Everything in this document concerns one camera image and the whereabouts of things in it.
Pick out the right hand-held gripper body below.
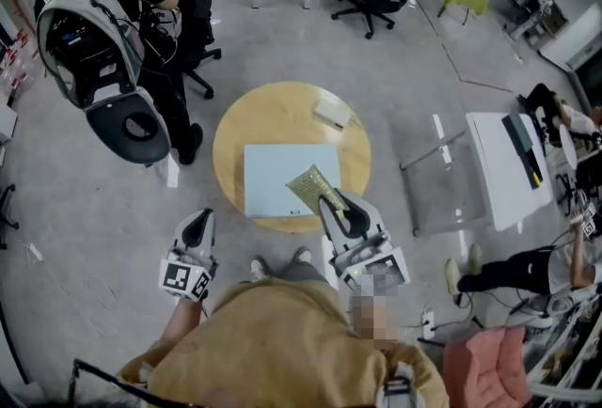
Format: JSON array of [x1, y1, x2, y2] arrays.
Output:
[[328, 229, 411, 300]]

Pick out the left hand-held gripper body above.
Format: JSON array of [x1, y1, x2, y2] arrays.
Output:
[[158, 245, 220, 303]]

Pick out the light blue object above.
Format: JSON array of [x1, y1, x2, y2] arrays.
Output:
[[243, 143, 342, 219]]

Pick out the person's right forearm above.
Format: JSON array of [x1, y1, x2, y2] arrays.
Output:
[[350, 292, 401, 344]]

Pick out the person's left forearm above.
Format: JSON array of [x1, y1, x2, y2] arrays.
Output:
[[159, 295, 208, 346]]

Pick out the person's right shoe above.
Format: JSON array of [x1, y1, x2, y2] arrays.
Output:
[[286, 246, 313, 269]]

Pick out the person's shoe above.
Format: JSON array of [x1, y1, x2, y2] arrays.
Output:
[[286, 246, 313, 269], [248, 255, 272, 283]]

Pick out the person's grey trousers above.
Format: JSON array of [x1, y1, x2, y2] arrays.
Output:
[[270, 260, 330, 285]]

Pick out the person's left shoe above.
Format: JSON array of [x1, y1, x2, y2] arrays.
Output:
[[248, 255, 272, 283]]

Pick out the clear acrylic table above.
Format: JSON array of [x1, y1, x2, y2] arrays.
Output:
[[399, 113, 488, 238]]

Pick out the small white box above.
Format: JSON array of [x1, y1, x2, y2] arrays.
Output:
[[312, 97, 354, 131]]

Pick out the person's yellow hoodie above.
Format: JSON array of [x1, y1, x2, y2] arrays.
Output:
[[115, 278, 451, 408]]

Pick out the round wooden table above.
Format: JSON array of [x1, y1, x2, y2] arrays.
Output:
[[212, 81, 372, 236]]

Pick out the white rectangular table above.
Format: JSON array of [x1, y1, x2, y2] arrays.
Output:
[[465, 111, 554, 232]]

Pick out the dark green book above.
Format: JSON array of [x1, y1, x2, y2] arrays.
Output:
[[501, 113, 535, 153]]

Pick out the black and yellow tool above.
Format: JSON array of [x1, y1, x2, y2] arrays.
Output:
[[522, 147, 546, 190]]

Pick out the black chair base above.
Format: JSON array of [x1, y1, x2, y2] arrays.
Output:
[[0, 183, 21, 251]]

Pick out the white cabinet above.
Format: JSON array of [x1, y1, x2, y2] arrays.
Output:
[[538, 4, 602, 71]]

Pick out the grey shoulder strap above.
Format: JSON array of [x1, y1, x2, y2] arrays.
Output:
[[380, 361, 418, 408]]

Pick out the black strap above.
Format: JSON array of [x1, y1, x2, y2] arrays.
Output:
[[68, 358, 198, 408]]

